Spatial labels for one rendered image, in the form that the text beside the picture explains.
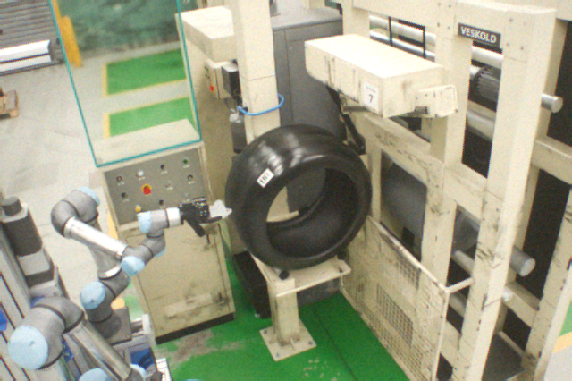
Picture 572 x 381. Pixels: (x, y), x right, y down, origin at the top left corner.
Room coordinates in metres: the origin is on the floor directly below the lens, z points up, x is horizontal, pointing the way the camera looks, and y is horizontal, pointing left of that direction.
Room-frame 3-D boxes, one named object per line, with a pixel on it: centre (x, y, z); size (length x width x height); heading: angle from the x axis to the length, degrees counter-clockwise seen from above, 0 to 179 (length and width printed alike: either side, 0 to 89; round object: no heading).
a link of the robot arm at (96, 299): (1.56, 0.87, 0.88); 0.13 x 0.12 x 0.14; 155
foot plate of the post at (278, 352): (2.05, 0.06, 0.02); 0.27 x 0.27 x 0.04; 20
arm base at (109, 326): (1.56, 0.87, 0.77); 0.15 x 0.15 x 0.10
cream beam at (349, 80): (1.80, -0.36, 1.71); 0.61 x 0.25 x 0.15; 20
